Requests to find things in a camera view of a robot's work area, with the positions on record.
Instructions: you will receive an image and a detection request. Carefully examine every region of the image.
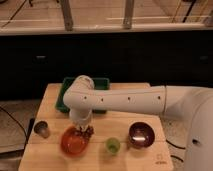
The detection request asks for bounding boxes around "green square tray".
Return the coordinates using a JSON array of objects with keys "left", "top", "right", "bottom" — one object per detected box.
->
[{"left": 55, "top": 77, "right": 110, "bottom": 113}]

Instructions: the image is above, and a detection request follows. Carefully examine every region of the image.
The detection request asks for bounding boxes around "dark purple bowl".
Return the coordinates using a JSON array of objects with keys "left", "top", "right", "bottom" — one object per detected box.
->
[{"left": 128, "top": 122, "right": 155, "bottom": 149}]

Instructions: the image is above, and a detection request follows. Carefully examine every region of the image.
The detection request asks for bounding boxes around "dark red grape bunch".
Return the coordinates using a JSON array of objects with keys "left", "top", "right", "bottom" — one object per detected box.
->
[{"left": 75, "top": 126, "right": 94, "bottom": 140}]

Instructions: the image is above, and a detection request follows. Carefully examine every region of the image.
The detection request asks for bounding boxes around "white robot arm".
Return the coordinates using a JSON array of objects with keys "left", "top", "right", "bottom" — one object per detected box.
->
[{"left": 63, "top": 75, "right": 213, "bottom": 171}]

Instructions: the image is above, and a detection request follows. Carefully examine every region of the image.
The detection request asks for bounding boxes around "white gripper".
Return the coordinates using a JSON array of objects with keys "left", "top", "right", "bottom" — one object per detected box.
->
[{"left": 69, "top": 109, "right": 92, "bottom": 127}]

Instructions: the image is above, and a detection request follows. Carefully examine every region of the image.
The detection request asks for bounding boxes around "black cable right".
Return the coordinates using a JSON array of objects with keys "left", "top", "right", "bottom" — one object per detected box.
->
[{"left": 165, "top": 139, "right": 185, "bottom": 164}]

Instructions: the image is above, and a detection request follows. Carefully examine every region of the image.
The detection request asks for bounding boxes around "green cup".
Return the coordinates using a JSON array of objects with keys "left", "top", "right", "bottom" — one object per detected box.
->
[{"left": 105, "top": 137, "right": 120, "bottom": 155}]

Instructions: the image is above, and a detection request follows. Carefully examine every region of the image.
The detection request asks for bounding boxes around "red bowl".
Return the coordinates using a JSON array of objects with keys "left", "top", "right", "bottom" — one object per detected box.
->
[{"left": 60, "top": 126, "right": 89, "bottom": 157}]

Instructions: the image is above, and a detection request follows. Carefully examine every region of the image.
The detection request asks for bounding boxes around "black cable left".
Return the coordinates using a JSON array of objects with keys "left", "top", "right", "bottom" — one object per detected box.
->
[{"left": 0, "top": 106, "right": 28, "bottom": 148}]

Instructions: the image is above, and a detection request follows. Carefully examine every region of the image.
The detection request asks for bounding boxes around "grey metal cup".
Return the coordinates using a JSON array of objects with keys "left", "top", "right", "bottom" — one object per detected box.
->
[{"left": 34, "top": 121, "right": 50, "bottom": 138}]

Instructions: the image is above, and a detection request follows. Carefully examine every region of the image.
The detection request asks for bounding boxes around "black cable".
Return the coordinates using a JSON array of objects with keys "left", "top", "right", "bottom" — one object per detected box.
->
[
  {"left": 165, "top": 139, "right": 185, "bottom": 164},
  {"left": 0, "top": 106, "right": 28, "bottom": 148}
]

